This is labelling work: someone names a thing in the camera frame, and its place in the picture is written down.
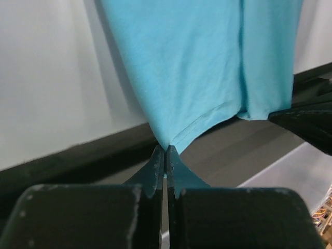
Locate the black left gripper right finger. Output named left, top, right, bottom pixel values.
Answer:
left=165, top=146, right=210, bottom=248

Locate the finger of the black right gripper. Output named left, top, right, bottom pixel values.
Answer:
left=268, top=98, right=331, bottom=155

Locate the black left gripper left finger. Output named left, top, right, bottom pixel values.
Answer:
left=124, top=145, right=164, bottom=248

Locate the light blue t shirt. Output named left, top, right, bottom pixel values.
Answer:
left=101, top=1, right=302, bottom=152

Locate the black mounting base plate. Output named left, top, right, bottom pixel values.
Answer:
left=0, top=61, right=332, bottom=216

